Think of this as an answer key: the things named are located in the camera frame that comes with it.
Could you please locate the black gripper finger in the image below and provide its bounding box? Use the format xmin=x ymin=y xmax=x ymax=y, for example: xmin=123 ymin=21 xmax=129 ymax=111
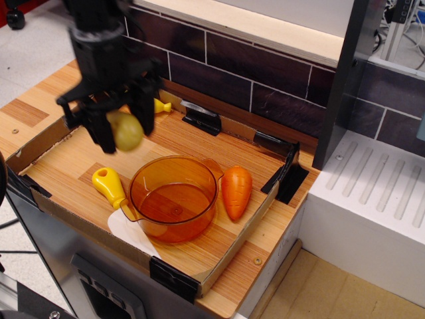
xmin=82 ymin=111 xmax=116 ymax=154
xmin=131 ymin=78 xmax=157 ymax=136

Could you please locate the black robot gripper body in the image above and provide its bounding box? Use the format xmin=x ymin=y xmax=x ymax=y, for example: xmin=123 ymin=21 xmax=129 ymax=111
xmin=56 ymin=1 xmax=162 ymax=128

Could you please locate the yellow-green toy potato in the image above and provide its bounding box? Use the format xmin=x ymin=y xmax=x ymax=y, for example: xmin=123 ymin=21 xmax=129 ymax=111
xmin=106 ymin=110 xmax=144 ymax=152

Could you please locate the cardboard fence with black tape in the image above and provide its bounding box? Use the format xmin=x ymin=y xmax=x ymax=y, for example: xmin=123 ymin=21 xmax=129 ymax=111
xmin=1 ymin=76 xmax=317 ymax=318

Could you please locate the transparent orange plastic pot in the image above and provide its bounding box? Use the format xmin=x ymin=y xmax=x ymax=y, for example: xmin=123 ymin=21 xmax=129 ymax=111
xmin=122 ymin=156 xmax=223 ymax=243

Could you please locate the yellow toy banana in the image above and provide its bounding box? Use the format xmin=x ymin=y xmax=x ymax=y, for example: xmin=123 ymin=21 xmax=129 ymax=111
xmin=153 ymin=98 xmax=172 ymax=114

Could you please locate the black caster wheel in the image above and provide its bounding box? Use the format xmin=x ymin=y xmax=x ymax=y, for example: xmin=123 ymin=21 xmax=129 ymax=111
xmin=6 ymin=7 xmax=25 ymax=30

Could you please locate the orange toy carrot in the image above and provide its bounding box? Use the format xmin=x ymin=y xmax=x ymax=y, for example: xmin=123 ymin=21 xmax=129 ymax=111
xmin=221 ymin=165 xmax=252 ymax=221

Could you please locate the grey toy oven front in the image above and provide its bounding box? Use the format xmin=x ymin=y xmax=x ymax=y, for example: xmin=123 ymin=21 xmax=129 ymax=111
xmin=7 ymin=191 xmax=209 ymax=318

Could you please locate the white toy sink drainboard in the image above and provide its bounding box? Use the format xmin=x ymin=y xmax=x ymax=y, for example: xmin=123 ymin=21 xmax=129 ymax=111
xmin=299 ymin=131 xmax=424 ymax=306

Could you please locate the yellow-handled white toy spatula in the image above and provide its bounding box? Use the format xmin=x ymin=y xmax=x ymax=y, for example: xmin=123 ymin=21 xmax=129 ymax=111
xmin=92 ymin=167 xmax=161 ymax=259

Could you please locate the black upright post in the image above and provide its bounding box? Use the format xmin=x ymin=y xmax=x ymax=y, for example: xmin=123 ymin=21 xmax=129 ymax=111
xmin=313 ymin=0 xmax=386 ymax=170

